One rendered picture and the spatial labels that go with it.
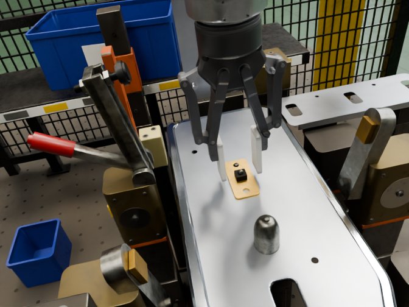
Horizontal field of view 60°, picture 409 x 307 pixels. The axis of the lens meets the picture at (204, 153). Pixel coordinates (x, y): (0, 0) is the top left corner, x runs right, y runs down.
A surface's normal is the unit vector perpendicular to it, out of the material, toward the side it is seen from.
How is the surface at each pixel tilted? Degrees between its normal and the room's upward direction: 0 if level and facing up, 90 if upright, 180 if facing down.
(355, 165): 78
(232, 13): 90
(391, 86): 0
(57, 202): 0
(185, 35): 90
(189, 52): 90
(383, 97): 0
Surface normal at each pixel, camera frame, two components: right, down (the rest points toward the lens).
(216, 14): -0.22, 0.63
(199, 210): -0.12, -0.77
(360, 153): -0.98, 0.04
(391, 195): 0.18, 0.60
